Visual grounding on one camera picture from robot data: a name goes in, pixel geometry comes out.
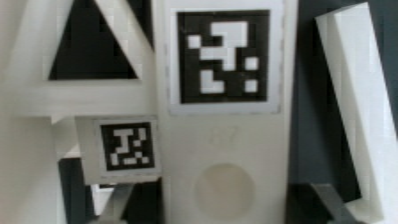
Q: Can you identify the white chair seat part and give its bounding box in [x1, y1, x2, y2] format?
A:
[56, 114, 166, 216]

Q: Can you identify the white chair back part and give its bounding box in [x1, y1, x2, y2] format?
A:
[0, 0, 299, 224]

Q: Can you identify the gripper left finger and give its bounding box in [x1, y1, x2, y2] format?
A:
[88, 184, 136, 224]

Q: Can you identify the white U-shaped frame obstacle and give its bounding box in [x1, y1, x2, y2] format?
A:
[317, 3, 398, 224]

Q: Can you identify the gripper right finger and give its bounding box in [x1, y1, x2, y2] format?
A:
[312, 184, 363, 224]

